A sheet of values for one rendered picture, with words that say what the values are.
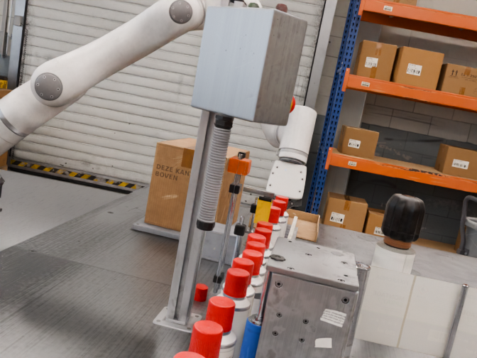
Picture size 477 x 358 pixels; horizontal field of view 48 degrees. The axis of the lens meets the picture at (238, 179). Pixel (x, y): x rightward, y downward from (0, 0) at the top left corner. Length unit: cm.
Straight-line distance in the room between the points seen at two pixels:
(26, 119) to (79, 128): 432
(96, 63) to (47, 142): 458
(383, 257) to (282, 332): 56
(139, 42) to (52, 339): 77
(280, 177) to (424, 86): 361
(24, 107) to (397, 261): 104
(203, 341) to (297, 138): 97
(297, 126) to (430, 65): 358
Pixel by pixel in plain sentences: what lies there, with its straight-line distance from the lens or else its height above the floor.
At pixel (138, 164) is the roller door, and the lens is 571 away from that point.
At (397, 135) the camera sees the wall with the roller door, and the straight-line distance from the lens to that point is 573.
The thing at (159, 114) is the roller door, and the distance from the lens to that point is 561.
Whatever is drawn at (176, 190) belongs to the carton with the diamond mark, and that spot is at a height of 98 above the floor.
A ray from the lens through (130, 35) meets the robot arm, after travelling 146.
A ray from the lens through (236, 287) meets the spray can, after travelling 76.
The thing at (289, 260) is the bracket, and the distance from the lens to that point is 67.
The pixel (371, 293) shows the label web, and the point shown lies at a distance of 104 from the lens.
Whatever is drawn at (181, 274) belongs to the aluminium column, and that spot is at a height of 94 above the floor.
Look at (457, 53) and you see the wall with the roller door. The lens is 586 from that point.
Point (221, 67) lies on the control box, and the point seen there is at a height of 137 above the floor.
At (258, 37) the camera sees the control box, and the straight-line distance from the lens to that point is 92.
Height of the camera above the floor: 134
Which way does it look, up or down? 10 degrees down
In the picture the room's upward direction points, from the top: 11 degrees clockwise
